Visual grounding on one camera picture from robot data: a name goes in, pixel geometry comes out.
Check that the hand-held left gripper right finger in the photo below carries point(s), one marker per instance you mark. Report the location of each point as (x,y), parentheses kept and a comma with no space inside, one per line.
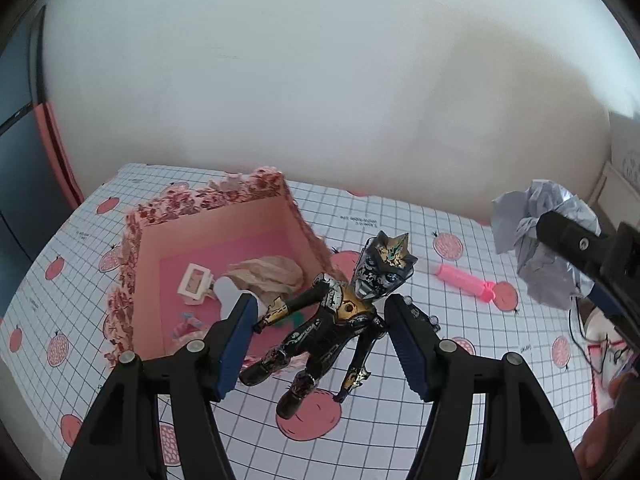
(405,350)

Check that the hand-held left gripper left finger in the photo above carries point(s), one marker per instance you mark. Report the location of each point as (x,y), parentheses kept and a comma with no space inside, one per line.
(237,350)

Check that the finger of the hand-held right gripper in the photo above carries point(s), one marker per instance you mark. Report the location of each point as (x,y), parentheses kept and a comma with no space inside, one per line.
(575,240)
(607,304)

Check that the silver paper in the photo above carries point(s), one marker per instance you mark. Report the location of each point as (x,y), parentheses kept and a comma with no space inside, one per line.
(530,270)

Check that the white rounded plastic piece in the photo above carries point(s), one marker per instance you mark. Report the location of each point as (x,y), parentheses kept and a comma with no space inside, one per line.
(227,294)

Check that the green ribbon bow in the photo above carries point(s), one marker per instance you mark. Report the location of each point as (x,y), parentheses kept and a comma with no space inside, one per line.
(297,319)

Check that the black gold action figure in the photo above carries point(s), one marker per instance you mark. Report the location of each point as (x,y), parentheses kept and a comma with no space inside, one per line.
(345,305)

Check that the pink floral paper box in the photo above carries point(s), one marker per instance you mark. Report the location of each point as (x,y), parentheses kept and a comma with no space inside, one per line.
(170,310)

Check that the small white window box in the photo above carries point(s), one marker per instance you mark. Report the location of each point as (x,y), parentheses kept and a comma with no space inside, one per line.
(195,282)

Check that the cream fabric scrunchie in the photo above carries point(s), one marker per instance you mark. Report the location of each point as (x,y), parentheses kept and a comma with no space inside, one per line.
(270,275)

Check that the pomegranate print tablecloth desktop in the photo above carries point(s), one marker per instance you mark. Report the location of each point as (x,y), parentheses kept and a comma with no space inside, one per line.
(450,350)

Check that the person's right hand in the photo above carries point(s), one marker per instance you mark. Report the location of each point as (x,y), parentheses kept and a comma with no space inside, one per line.
(600,445)

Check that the pink plastic hair roller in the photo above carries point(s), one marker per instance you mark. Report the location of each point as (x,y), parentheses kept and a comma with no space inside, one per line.
(460,280)

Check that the pink edge strip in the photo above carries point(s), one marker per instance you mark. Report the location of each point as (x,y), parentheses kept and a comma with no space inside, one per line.
(57,155)

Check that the dark blue cabinet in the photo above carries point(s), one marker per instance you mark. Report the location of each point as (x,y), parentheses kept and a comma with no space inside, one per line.
(17,160)

